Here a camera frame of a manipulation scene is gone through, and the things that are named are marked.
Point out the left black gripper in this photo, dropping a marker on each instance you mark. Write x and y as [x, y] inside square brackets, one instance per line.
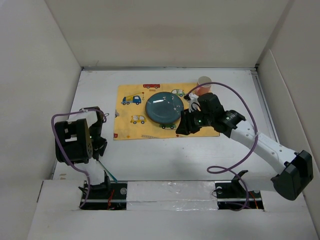
[99, 148]

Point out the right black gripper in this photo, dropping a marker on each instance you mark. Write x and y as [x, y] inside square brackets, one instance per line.
[184, 127]

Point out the iridescent metal fork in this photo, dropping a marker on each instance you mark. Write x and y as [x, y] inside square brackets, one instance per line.
[107, 171]

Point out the dark teal ceramic plate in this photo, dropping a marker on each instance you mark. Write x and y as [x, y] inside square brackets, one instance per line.
[164, 107]

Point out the yellow vehicle-print cloth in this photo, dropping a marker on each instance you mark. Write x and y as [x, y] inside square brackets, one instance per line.
[131, 120]

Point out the pink ceramic mug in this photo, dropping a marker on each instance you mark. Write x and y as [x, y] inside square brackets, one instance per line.
[204, 88]

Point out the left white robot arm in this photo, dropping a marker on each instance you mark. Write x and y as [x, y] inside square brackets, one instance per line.
[78, 137]

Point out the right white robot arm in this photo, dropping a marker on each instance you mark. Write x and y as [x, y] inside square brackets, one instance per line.
[294, 170]

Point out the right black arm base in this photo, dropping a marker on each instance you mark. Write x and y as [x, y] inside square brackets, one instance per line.
[231, 195]

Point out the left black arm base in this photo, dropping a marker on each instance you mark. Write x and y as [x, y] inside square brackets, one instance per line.
[104, 196]

